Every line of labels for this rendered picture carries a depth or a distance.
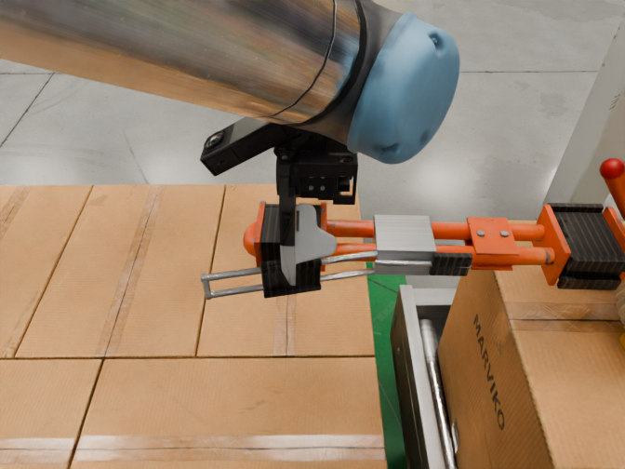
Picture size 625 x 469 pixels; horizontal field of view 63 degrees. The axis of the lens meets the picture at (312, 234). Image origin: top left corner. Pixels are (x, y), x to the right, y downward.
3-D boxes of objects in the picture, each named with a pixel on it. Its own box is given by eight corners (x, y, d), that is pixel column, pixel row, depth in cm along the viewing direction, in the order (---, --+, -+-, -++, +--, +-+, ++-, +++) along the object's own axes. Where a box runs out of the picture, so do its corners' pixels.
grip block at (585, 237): (591, 234, 67) (610, 200, 63) (621, 293, 60) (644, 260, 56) (527, 233, 67) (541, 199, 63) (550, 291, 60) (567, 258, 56)
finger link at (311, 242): (336, 292, 53) (339, 204, 52) (279, 291, 53) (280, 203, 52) (335, 285, 56) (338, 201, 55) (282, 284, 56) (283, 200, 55)
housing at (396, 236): (424, 238, 66) (430, 213, 63) (431, 278, 61) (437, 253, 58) (370, 237, 66) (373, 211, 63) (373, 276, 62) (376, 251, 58)
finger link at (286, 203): (294, 248, 51) (295, 160, 50) (278, 248, 51) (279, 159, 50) (296, 240, 56) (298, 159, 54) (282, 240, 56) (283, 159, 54)
